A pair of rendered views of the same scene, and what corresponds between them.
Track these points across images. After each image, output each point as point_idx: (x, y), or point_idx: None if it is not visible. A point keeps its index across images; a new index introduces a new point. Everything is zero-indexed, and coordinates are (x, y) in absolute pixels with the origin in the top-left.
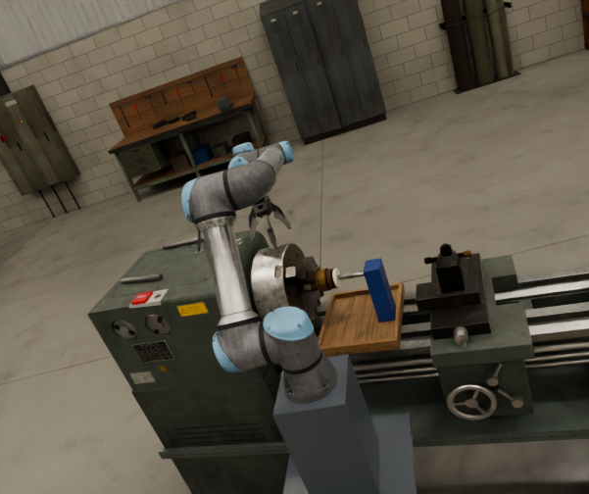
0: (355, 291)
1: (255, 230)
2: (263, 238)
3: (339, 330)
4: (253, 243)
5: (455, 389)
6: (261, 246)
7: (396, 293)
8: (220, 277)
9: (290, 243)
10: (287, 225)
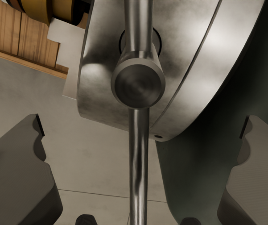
0: (48, 68)
1: (251, 139)
2: (174, 197)
3: None
4: (217, 169)
5: None
6: (187, 165)
7: None
8: None
9: (79, 79)
10: (26, 116)
